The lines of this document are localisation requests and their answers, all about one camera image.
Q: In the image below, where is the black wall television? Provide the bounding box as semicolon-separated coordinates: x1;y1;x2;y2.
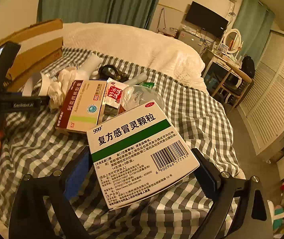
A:
184;1;230;39

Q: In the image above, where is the grey checked bed sheet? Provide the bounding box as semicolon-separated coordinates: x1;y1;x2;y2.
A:
0;47;247;239

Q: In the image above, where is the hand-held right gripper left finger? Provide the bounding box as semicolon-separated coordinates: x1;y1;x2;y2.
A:
8;147;92;239

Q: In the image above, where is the wooden chair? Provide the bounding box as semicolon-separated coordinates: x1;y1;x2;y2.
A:
216;62;255;108

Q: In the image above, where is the wide green curtain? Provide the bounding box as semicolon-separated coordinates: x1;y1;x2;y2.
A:
37;0;166;29

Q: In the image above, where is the black backpack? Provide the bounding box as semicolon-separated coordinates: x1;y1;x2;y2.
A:
241;56;256;80

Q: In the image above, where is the white louvered wardrobe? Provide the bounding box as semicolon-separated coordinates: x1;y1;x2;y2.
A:
239;29;284;160

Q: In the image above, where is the clear crinkled plastic bag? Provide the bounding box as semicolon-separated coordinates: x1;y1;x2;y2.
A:
120;85;166;116

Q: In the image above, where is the grey mini fridge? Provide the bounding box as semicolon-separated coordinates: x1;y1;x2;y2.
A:
177;25;203;53

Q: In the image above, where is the white green-striped medicine box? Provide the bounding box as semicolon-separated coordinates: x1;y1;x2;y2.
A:
86;101;201;211

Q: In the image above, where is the white dressing table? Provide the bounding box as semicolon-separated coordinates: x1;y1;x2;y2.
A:
202;47;242;100

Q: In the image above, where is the red and white sachet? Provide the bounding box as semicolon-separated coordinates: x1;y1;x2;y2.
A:
106;78;130;109

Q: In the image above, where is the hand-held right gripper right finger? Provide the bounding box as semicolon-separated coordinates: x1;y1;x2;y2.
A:
192;148;276;239

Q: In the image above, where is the dark red medicine box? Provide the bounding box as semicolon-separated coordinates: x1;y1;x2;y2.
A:
55;80;108;136

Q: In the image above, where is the brown cardboard box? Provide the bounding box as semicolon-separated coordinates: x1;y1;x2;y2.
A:
0;19;64;92

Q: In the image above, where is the grey cylindrical tube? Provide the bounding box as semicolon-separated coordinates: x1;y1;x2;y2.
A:
125;73;148;85

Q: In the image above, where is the white cylindrical bottle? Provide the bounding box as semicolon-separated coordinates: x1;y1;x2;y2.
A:
77;53;103;80

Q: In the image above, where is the narrow teal curtain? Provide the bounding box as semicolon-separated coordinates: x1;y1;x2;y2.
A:
231;0;276;46

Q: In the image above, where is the crumpled white tissue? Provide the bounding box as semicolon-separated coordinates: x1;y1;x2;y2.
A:
47;67;77;113

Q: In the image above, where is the white fluffy blanket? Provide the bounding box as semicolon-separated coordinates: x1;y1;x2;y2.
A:
61;22;213;95

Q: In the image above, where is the white oval mirror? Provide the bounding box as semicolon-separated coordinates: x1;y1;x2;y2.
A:
222;28;242;54

